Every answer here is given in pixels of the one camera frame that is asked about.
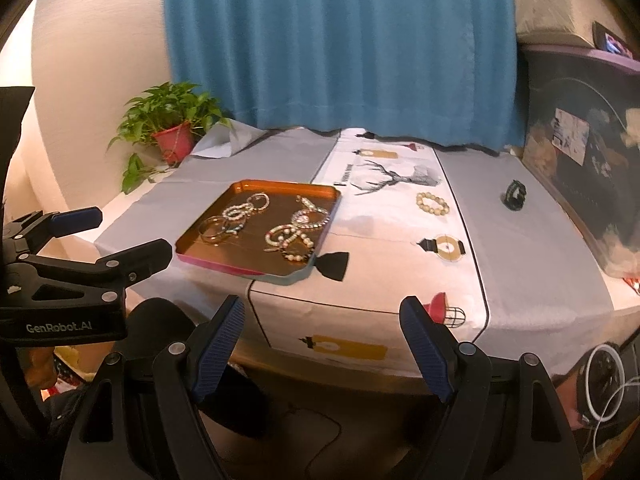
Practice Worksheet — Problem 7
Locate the white pearl bracelet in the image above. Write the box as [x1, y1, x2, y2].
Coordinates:
[220, 205, 252, 227]

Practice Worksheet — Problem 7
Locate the potted green plant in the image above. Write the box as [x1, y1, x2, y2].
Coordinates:
[107, 82, 236, 196]

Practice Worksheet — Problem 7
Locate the plastic wrapped white bundle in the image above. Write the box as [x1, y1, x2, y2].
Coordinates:
[510, 0, 640, 51]

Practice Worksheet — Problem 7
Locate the blue curtain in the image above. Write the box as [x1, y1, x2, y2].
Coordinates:
[162, 0, 524, 154]

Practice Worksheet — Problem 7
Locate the pale yellow bead bracelet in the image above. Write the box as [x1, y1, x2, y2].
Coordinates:
[416, 191, 451, 218]

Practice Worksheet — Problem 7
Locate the deer print tablecloth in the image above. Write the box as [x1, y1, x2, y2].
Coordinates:
[94, 125, 621, 379]

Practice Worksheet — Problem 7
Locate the small photo frame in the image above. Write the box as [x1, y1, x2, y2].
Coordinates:
[592, 21, 637, 59]

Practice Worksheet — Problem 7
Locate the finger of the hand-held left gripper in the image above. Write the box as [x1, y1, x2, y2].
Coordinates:
[2, 207, 103, 261]
[0, 238, 174, 308]

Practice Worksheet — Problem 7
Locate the white cable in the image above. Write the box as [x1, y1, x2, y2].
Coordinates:
[583, 344, 640, 461]

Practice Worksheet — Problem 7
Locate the white paper label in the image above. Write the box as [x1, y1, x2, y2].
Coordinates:
[552, 107, 594, 166]

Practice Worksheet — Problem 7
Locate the silver bangle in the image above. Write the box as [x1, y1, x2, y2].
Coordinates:
[199, 215, 238, 247]

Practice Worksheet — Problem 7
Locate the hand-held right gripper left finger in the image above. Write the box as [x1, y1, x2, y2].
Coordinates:
[60, 294, 247, 480]

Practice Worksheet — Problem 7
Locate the clear crystal bracelet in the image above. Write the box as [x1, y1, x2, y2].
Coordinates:
[291, 195, 332, 233]

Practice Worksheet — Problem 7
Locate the small black green clip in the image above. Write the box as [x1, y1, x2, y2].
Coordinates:
[502, 178, 529, 211]

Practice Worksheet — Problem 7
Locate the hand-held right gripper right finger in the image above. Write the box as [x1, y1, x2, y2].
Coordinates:
[399, 295, 583, 480]

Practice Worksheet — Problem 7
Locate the dark plastic storage box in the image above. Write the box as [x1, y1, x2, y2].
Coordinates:
[517, 42, 640, 281]

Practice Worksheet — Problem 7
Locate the orange metal tray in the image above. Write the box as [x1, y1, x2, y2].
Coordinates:
[175, 180, 344, 287]

